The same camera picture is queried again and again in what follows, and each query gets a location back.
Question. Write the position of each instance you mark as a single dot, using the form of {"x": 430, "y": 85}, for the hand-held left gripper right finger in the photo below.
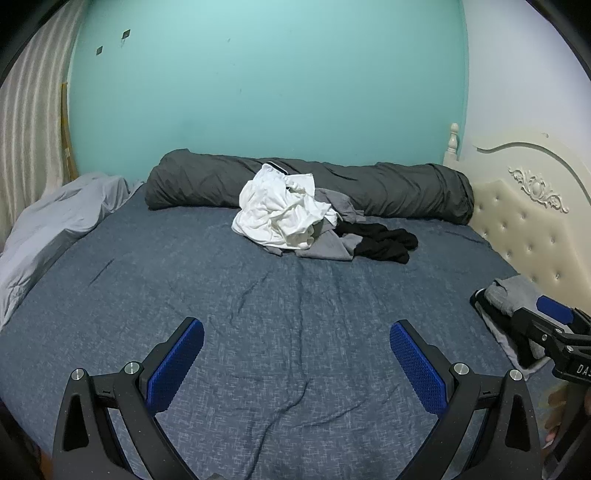
{"x": 415, "y": 364}

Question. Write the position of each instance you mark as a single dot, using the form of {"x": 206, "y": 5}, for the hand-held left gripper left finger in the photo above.
{"x": 178, "y": 364}

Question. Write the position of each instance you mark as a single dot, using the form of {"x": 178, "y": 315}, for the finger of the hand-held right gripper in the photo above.
{"x": 531, "y": 327}
{"x": 554, "y": 309}

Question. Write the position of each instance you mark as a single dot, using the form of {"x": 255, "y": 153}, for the white long-sleeve shirt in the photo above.
{"x": 277, "y": 221}

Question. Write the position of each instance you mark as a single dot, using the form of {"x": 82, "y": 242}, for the folded light grey garment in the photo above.
{"x": 503, "y": 337}

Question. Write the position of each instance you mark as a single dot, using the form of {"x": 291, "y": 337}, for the folded grey sweater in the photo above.
{"x": 517, "y": 290}

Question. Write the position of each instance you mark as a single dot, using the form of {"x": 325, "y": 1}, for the cream tufted headboard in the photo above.
{"x": 531, "y": 230}

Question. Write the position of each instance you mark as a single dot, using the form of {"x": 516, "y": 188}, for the blue patterned bed sheet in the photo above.
{"x": 277, "y": 323}

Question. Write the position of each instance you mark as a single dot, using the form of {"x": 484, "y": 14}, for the crumpled black garment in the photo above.
{"x": 383, "y": 244}

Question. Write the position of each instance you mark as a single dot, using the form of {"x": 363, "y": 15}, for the crumpled grey garment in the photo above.
{"x": 328, "y": 244}

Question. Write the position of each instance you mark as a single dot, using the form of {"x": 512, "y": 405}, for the dark grey rolled duvet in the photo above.
{"x": 198, "y": 184}

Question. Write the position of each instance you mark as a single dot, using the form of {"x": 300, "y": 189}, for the light grey blanket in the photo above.
{"x": 51, "y": 221}

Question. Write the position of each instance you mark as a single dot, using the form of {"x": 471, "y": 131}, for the cream striped curtain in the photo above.
{"x": 27, "y": 138}

